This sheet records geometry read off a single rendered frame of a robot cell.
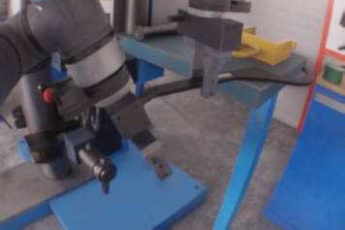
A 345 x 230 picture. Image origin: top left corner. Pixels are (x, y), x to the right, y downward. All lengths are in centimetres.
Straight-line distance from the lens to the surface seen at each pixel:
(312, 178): 135
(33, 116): 134
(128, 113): 37
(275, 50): 69
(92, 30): 35
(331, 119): 118
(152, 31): 76
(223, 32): 40
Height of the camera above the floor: 127
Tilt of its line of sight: 29 degrees down
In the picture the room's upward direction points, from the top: 4 degrees clockwise
